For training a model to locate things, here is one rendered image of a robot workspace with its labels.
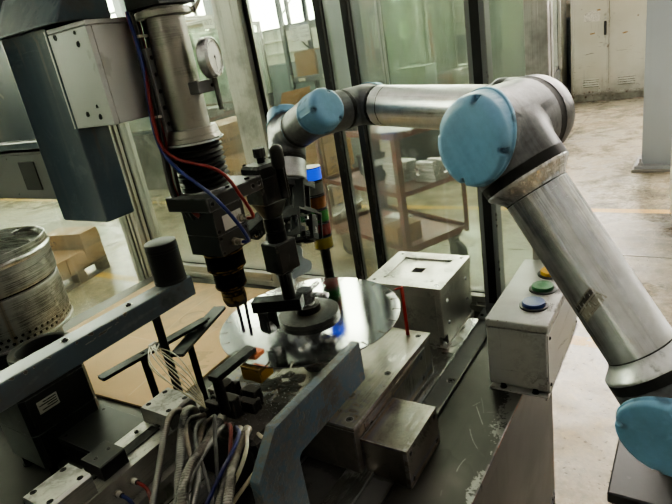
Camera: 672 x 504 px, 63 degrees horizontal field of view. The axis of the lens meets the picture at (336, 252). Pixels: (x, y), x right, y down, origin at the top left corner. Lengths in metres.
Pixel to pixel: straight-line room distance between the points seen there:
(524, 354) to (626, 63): 8.25
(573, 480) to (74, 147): 1.72
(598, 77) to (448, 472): 8.50
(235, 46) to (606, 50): 7.95
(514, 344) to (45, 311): 1.00
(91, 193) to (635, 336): 0.73
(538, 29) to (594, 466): 1.42
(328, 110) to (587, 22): 8.29
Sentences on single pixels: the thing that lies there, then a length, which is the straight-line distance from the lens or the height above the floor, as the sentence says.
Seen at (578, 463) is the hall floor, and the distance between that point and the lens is 2.09.
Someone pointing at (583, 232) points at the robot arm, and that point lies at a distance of 0.73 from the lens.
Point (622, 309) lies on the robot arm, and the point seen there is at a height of 1.05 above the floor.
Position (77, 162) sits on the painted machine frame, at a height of 1.30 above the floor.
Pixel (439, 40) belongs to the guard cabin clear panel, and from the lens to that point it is 1.25.
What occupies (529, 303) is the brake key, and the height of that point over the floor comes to 0.91.
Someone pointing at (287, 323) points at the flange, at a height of 0.96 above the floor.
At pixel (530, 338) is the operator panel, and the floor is 0.87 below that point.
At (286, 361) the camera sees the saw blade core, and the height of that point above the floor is 0.95.
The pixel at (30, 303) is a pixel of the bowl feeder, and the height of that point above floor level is 0.98.
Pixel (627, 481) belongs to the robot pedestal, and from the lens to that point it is 0.96.
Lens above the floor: 1.40
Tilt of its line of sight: 20 degrees down
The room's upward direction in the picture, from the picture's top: 10 degrees counter-clockwise
